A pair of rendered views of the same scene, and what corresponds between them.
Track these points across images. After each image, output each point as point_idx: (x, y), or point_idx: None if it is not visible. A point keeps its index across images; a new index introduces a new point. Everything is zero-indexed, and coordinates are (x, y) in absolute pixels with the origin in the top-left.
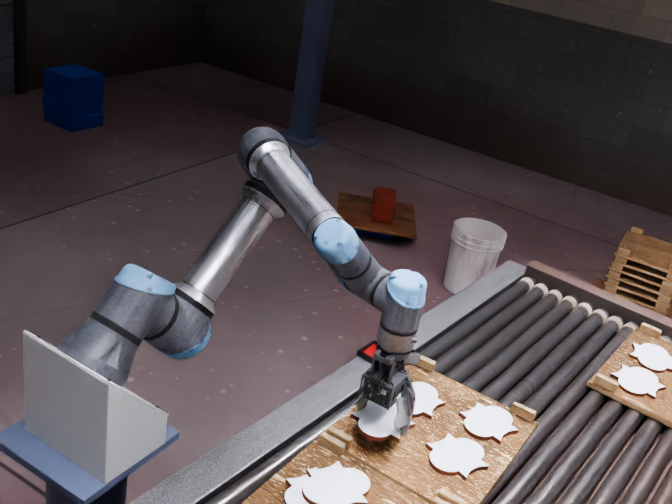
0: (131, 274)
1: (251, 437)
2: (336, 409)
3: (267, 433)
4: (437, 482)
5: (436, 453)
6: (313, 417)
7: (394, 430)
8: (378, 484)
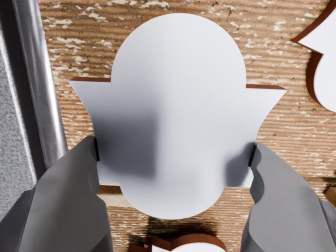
0: None
1: (0, 204)
2: (9, 6)
3: (5, 186)
4: (333, 134)
5: (333, 67)
6: (10, 100)
7: (230, 169)
8: (225, 198)
